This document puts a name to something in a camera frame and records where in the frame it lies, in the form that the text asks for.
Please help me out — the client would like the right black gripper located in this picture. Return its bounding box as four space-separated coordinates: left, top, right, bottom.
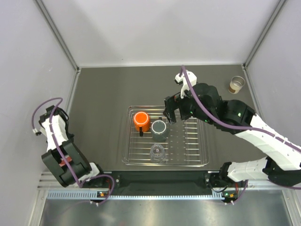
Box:
163 90 214 125

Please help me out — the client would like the dark grey ceramic mug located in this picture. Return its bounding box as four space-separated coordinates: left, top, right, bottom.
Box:
150 120 167 142

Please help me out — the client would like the orange mug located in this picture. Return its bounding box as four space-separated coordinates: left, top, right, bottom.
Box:
133 111 151 137

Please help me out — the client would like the clear plastic cup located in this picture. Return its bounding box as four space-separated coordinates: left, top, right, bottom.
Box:
150 144 166 164

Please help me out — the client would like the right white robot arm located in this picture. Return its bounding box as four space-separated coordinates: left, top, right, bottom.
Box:
163 83 301 187

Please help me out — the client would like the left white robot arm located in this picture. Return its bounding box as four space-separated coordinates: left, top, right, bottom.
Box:
39 105 106 187

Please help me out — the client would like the steel cup with sleeve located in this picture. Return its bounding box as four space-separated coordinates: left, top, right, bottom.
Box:
228 76 246 94

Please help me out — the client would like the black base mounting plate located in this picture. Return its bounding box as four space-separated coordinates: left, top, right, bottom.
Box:
82 170 235 196

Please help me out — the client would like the pink plastic cup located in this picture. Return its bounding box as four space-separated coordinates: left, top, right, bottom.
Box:
59 155 72 167

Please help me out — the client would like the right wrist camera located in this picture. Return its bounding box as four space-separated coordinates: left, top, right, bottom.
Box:
174 70 197 99

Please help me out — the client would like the wire dish rack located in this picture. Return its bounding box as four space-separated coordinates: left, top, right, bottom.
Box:
122 106 210 167

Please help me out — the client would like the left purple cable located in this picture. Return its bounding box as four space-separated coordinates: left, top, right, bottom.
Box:
32 97 116 189

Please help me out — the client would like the grey slotted cable duct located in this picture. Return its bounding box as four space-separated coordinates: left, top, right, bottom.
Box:
47 189 236 201

